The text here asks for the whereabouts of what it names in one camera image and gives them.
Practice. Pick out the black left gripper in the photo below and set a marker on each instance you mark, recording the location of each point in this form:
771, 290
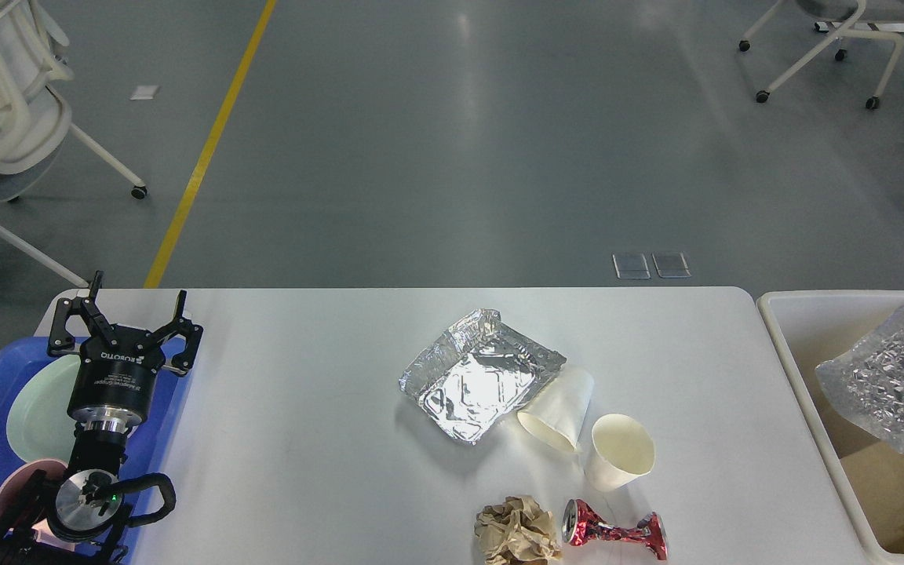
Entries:
116, 380

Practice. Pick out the light green plate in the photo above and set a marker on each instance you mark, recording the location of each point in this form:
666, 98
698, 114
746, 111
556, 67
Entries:
38, 424

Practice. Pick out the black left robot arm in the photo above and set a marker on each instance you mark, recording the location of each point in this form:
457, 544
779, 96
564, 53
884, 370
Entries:
81, 517

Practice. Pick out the beige plastic bin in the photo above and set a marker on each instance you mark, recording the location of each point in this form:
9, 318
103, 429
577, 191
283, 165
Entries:
811, 327

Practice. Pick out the white office chair left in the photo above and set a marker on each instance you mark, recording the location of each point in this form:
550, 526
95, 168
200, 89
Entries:
34, 118

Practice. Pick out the upright white paper cup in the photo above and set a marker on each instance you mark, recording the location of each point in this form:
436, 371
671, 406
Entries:
622, 451

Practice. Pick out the flat aluminium foil tray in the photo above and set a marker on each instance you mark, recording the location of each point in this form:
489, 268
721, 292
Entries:
478, 370

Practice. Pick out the white chair base bar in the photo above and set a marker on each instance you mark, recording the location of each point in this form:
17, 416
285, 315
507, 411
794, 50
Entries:
827, 26

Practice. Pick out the lying white paper cup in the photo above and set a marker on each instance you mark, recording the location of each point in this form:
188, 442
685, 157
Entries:
556, 414

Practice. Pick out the red foil wrapper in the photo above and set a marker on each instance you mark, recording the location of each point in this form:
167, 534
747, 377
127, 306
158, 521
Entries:
581, 525

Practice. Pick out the crumpled brown paper ball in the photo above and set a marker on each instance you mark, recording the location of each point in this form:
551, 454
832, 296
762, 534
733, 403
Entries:
517, 531

